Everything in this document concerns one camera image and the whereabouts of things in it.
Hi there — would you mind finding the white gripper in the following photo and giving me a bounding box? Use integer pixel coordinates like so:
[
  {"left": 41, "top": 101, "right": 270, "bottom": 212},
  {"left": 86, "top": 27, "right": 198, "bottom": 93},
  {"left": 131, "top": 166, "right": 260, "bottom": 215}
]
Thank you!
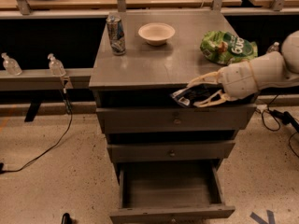
[{"left": 187, "top": 61, "right": 259, "bottom": 107}]

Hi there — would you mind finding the dark blue rxbar wrapper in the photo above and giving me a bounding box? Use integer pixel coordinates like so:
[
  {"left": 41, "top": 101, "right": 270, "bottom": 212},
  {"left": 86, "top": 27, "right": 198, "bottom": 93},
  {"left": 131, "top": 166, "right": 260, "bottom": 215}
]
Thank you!
[{"left": 170, "top": 85, "right": 213, "bottom": 107}]

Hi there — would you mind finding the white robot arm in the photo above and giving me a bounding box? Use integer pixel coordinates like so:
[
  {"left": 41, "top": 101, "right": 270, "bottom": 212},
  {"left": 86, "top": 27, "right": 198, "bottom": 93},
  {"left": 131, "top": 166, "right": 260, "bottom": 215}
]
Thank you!
[{"left": 187, "top": 31, "right": 299, "bottom": 107}]

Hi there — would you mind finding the grey top drawer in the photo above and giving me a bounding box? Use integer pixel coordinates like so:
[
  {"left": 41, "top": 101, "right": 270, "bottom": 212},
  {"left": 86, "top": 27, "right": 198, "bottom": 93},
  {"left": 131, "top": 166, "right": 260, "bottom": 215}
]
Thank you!
[{"left": 96, "top": 104, "right": 256, "bottom": 133}]

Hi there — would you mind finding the grey middle drawer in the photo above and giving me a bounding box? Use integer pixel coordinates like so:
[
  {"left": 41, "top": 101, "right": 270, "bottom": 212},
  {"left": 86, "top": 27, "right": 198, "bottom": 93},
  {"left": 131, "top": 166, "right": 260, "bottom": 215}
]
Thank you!
[{"left": 107, "top": 140, "right": 235, "bottom": 163}]

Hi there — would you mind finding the grey wooden drawer cabinet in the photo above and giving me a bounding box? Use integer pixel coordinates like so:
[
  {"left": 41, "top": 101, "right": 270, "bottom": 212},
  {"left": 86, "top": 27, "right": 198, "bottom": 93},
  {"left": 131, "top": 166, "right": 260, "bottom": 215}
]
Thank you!
[{"left": 88, "top": 9, "right": 271, "bottom": 185}]

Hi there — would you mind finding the grey open bottom drawer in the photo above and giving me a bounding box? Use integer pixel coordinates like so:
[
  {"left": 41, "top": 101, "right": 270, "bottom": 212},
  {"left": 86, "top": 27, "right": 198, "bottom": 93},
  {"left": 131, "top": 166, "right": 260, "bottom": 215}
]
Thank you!
[{"left": 110, "top": 161, "right": 235, "bottom": 224}]

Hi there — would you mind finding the black object floor bottom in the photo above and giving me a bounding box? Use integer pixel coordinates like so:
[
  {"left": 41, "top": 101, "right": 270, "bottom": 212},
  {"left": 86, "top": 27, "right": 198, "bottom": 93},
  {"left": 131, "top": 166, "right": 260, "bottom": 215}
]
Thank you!
[{"left": 61, "top": 213, "right": 72, "bottom": 224}]

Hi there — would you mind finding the green snack bag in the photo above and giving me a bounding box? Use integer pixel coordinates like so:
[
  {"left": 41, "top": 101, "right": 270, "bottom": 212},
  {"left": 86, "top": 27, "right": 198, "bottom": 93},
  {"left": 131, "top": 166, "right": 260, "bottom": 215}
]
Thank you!
[{"left": 200, "top": 31, "right": 258, "bottom": 65}]

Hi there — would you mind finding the clear water bottle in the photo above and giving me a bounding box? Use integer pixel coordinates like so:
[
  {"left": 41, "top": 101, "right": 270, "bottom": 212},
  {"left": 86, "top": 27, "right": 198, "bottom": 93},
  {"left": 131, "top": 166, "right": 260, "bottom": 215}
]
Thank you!
[{"left": 267, "top": 42, "right": 279, "bottom": 53}]

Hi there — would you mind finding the white paper bowl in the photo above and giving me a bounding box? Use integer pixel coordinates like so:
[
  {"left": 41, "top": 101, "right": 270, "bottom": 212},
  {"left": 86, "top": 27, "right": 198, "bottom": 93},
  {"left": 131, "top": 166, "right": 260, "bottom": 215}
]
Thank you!
[{"left": 138, "top": 22, "right": 176, "bottom": 46}]

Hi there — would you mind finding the tall drink can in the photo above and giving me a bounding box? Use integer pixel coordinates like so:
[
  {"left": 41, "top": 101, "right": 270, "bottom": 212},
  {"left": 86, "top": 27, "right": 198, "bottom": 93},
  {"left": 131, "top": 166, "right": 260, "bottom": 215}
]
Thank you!
[{"left": 107, "top": 15, "right": 126, "bottom": 55}]

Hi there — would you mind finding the clear pump bottle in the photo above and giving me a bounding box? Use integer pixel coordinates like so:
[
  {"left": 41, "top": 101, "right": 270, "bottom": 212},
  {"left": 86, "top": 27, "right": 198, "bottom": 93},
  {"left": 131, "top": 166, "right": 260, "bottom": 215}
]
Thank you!
[
  {"left": 1, "top": 52, "right": 21, "bottom": 76},
  {"left": 48, "top": 53, "right": 66, "bottom": 77}
]

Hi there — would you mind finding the clear pump bottle far left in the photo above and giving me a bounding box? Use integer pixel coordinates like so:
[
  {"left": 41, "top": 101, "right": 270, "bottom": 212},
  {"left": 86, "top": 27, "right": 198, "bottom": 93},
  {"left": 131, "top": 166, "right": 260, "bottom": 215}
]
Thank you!
[{"left": 1, "top": 52, "right": 21, "bottom": 76}]

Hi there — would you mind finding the black cable and plug right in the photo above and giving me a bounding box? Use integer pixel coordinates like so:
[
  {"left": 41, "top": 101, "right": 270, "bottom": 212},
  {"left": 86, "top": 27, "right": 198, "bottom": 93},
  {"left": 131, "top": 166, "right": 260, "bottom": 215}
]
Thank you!
[{"left": 260, "top": 91, "right": 299, "bottom": 159}]

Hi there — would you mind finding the black floor cable left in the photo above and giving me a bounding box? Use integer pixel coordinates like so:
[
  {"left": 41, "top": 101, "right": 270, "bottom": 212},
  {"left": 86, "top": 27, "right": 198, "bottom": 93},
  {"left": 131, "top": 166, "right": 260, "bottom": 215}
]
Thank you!
[{"left": 0, "top": 77, "right": 74, "bottom": 175}]

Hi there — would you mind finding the grey metal rail shelf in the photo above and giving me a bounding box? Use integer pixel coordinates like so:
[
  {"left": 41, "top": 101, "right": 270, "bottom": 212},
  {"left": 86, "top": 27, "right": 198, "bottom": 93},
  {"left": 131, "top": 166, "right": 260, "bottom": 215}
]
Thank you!
[{"left": 0, "top": 68, "right": 92, "bottom": 91}]

